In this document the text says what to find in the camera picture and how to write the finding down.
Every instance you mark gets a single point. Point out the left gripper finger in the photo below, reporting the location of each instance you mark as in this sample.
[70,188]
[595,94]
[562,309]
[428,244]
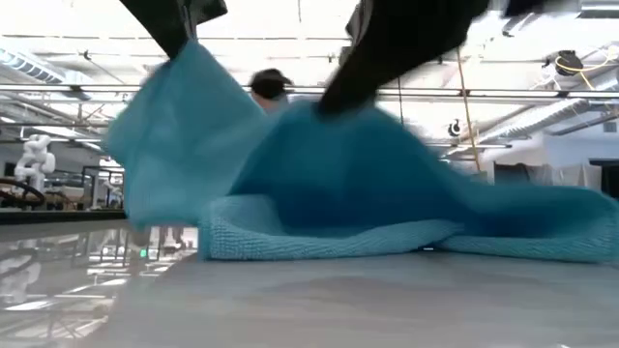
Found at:
[155,24]
[210,9]

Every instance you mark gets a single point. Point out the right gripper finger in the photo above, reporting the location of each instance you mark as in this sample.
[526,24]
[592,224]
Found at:
[387,48]
[359,19]

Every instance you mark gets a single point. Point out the blue microfibre towel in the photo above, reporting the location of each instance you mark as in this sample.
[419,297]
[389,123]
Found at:
[338,193]

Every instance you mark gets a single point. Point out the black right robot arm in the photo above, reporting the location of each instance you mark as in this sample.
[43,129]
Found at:
[524,6]

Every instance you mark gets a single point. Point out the person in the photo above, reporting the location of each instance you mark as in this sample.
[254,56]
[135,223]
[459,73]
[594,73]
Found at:
[268,84]

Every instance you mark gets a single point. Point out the white humanoid robot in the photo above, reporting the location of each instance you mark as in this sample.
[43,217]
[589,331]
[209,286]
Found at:
[34,159]

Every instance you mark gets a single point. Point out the white draped cloth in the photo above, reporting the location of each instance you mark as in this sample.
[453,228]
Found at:
[556,176]

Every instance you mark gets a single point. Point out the long metal ceiling rail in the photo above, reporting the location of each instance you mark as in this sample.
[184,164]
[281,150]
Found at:
[48,88]

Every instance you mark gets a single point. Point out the silver ventilation duct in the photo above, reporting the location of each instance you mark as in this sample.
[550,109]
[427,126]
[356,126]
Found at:
[541,118]
[29,63]

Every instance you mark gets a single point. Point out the black frame rack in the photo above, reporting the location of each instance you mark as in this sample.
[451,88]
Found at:
[101,167]

